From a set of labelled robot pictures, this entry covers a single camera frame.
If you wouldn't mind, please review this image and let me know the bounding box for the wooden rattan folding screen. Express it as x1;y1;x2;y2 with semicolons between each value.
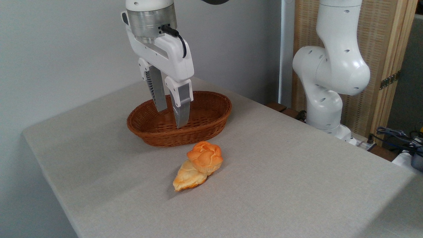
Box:
292;0;419;146

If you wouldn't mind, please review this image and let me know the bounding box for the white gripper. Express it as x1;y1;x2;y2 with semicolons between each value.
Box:
121;11;195;129

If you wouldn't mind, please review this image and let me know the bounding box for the white vertical post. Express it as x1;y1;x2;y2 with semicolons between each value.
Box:
278;0;295;108

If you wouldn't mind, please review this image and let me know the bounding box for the pale yellow croissant bread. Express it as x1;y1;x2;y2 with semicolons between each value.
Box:
173;160;209;192

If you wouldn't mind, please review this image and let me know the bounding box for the brown wicker basket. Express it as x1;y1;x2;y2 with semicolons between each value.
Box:
127;91;232;147

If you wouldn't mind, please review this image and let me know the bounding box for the grey box device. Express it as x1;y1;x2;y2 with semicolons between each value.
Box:
411;150;423;172

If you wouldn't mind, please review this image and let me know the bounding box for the bundle of dark cables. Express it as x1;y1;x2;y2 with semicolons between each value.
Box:
368;126;423;156

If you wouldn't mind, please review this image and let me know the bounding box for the white power strip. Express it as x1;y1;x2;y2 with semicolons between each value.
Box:
347;134;377;152

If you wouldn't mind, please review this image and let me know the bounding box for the brown wooden board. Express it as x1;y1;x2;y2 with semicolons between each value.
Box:
265;101;307;122

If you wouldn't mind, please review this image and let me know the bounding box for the grey tablecloth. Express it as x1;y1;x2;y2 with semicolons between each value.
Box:
22;77;423;238

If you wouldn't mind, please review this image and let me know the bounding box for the round orange bread bun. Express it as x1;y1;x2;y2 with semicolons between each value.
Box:
186;141;224;175

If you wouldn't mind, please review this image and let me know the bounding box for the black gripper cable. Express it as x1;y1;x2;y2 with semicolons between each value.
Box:
161;25;187;59

